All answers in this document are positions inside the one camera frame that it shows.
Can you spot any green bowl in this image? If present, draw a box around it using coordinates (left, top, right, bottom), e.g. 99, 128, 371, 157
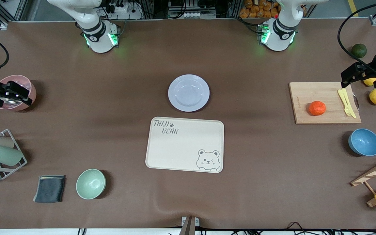
76, 169, 106, 200

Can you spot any wooden cutting board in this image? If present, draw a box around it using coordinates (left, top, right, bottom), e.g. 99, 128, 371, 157
289, 82, 362, 125

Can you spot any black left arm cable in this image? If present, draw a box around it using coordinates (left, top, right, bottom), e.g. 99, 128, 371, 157
337, 0, 376, 67

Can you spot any yellow plastic fork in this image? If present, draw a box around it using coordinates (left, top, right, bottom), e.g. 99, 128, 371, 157
341, 88, 357, 118

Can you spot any pink bowl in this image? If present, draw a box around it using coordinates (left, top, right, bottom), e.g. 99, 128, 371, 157
0, 75, 37, 112

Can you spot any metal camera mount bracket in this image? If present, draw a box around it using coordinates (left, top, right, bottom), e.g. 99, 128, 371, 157
179, 216, 200, 235

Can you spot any white power strip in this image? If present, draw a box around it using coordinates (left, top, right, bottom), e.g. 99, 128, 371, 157
105, 0, 143, 20

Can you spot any green cup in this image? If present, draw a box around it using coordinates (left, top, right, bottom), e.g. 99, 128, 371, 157
0, 145, 24, 166

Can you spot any dark green lime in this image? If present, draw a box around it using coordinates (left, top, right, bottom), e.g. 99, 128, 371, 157
352, 43, 368, 58

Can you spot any cream bear print tray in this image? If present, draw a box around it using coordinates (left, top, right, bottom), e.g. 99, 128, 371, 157
145, 117, 225, 173

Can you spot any blue bowl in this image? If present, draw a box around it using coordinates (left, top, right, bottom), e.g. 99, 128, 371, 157
348, 128, 376, 157

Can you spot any orange fruit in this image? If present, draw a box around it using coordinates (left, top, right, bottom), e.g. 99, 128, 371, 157
308, 101, 327, 117

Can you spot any yellow plastic knife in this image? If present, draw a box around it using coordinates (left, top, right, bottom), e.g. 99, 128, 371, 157
337, 89, 350, 113

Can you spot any dark grey folded cloth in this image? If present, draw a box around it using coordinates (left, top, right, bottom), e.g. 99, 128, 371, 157
33, 175, 66, 203

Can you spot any grey wire cup rack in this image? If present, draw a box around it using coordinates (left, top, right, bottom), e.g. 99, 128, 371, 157
0, 129, 28, 180

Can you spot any wooden stand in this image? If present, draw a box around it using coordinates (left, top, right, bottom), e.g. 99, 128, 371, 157
350, 153, 376, 208

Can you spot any pale round plate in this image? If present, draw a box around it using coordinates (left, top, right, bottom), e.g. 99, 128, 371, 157
168, 74, 210, 112

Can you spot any bag of orange buns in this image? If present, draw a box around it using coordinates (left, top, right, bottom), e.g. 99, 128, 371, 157
239, 0, 306, 19

